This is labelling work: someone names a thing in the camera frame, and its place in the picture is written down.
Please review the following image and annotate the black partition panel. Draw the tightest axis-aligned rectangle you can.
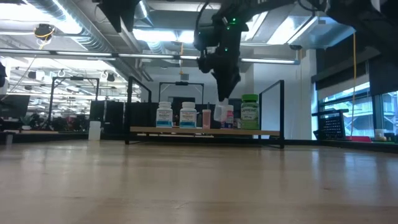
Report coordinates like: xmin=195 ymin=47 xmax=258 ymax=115
xmin=89 ymin=100 xmax=125 ymax=135

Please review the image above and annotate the long ceiling light bar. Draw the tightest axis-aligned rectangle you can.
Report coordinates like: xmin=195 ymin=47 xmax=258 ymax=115
xmin=0 ymin=48 xmax=301 ymax=65

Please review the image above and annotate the pink bottle white cap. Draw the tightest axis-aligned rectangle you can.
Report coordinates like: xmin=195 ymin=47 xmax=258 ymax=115
xmin=223 ymin=104 xmax=234 ymax=129

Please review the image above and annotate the black ceiling cable reel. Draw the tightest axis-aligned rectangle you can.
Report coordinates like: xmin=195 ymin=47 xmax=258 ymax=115
xmin=33 ymin=23 xmax=56 ymax=42

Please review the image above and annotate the flat red object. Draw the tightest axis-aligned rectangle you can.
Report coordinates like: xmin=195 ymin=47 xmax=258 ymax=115
xmin=346 ymin=135 xmax=373 ymax=143

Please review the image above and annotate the black background rig frame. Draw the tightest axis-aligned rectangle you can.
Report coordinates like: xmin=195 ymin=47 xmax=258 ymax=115
xmin=157 ymin=81 xmax=205 ymax=105
xmin=47 ymin=75 xmax=101 ymax=130

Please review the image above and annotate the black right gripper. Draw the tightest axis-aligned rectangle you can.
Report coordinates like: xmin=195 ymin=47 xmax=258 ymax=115
xmin=193 ymin=24 xmax=249 ymax=103

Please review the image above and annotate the white melatonin bottle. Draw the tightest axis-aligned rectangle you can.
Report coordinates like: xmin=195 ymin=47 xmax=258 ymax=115
xmin=155 ymin=101 xmax=174 ymax=129
xmin=179 ymin=101 xmax=198 ymax=129

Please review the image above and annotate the black perforated basket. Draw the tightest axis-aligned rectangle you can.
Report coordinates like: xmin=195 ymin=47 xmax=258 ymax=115
xmin=312 ymin=108 xmax=350 ymax=141

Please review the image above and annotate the green cap caffeine bottle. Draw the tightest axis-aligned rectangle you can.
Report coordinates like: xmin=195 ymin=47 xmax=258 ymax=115
xmin=240 ymin=93 xmax=260 ymax=131

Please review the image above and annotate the black aluminium rig frame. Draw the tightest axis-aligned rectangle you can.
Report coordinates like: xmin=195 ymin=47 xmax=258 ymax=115
xmin=0 ymin=132 xmax=398 ymax=154

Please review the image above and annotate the black computer monitor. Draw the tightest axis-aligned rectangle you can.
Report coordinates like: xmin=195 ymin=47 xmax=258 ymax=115
xmin=0 ymin=94 xmax=31 ymax=119

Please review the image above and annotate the silver ventilation duct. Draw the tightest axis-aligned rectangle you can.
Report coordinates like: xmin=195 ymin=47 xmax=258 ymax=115
xmin=27 ymin=0 xmax=116 ymax=54
xmin=133 ymin=0 xmax=154 ymax=26

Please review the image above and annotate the wooden shelf black metal frame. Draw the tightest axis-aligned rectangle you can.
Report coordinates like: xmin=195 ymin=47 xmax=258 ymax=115
xmin=124 ymin=75 xmax=285 ymax=149

